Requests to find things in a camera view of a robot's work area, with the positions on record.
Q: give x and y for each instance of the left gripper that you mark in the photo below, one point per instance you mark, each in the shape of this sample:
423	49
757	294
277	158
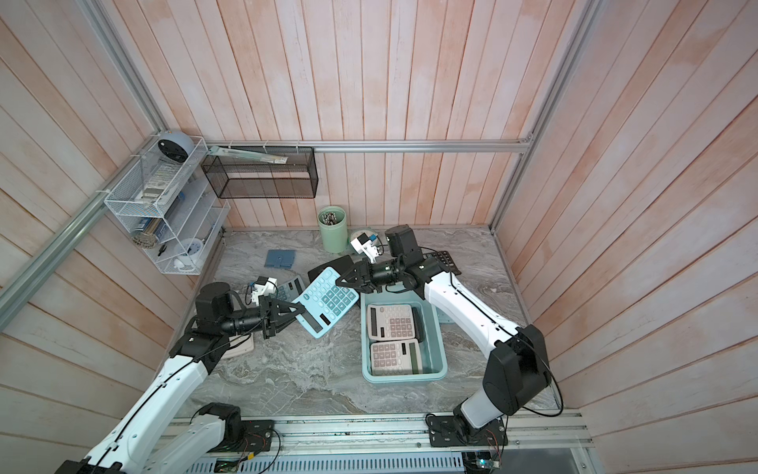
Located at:
277	323

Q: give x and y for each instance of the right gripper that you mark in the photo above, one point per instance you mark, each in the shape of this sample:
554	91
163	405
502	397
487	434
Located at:
365	275

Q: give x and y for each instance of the small teal calculator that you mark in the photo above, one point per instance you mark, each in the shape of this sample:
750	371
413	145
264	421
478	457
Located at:
325	303

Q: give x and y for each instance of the pink calculator face down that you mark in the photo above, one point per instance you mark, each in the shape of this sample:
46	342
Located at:
387	323
395	358

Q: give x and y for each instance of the mint green storage box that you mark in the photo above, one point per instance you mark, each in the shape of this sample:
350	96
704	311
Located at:
434	362

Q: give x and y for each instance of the black calculator front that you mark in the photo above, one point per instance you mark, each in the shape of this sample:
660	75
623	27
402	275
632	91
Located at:
418	325

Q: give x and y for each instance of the black calculator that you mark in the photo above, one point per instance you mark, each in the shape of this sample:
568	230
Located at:
446	260
418	325

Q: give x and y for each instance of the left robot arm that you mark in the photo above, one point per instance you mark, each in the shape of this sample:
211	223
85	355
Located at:
222	317

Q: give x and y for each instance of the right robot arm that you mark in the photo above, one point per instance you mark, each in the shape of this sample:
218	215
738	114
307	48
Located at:
517	367

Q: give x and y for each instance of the black calculator face down large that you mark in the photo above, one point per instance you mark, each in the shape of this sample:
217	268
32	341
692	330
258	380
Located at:
331	266

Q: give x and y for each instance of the teal calculator left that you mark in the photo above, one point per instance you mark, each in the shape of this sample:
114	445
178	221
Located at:
290	290

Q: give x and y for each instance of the black calculator back right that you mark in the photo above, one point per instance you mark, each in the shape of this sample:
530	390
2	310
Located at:
446	260

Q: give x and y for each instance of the teal calculator face down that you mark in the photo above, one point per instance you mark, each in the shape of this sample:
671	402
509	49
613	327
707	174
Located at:
443	318

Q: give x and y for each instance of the green pen cup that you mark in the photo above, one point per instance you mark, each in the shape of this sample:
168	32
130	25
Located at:
332	222

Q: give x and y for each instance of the ruler on basket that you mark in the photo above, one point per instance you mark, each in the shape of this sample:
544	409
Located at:
247	155

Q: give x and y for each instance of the grey round speaker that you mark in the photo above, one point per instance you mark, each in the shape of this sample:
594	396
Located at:
176	146

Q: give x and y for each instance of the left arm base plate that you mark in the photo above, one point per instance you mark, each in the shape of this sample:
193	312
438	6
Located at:
249	436

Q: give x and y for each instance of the black wire basket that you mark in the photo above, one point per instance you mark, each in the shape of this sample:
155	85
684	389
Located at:
233	178

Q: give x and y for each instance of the white wire shelf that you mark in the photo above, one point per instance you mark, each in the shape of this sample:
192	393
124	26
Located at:
160	202

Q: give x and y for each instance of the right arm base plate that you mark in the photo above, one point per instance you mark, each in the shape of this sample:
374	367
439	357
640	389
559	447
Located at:
453	431

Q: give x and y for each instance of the aluminium front rail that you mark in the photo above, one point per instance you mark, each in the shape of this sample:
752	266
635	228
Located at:
402	433

